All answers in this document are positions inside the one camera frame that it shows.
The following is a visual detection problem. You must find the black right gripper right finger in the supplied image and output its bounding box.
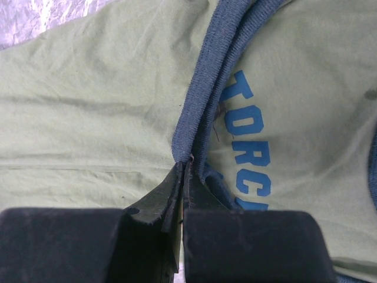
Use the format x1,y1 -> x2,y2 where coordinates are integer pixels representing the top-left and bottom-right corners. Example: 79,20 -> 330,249
183,163 -> 336,282

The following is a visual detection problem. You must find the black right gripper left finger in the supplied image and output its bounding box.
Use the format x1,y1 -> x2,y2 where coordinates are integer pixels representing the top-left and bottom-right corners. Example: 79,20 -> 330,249
1,163 -> 184,282

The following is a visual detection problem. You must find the green graphic tank top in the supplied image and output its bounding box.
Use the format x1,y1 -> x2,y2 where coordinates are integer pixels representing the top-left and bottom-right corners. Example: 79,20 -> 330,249
1,1 -> 376,282

